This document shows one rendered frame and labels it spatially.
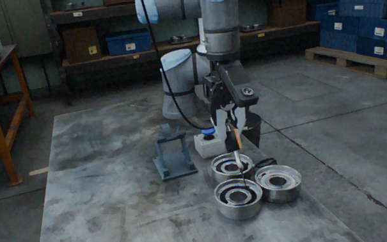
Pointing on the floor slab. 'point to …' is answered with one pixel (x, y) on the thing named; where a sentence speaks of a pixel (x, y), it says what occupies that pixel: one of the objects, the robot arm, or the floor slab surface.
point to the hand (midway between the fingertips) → (231, 136)
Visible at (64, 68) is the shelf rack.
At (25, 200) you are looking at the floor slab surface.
